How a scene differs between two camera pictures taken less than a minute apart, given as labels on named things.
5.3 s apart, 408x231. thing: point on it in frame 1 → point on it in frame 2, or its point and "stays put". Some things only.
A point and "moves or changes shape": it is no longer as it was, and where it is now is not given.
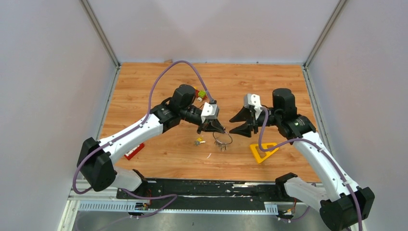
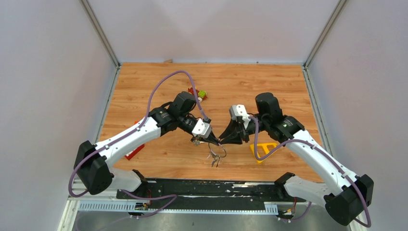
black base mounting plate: [210, 191] stays put
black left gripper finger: [216, 123] → [211, 136]
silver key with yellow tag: [198, 141] stays put
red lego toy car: [200, 95] stays put
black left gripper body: [202, 125] → [195, 137]
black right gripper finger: [243, 115] → [231, 128]
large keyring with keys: [223, 146] moves or changes shape
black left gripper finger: [210, 127] → [210, 141]
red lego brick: [129, 154] stays put
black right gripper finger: [244, 129] → [237, 139]
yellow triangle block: [268, 153] stays put
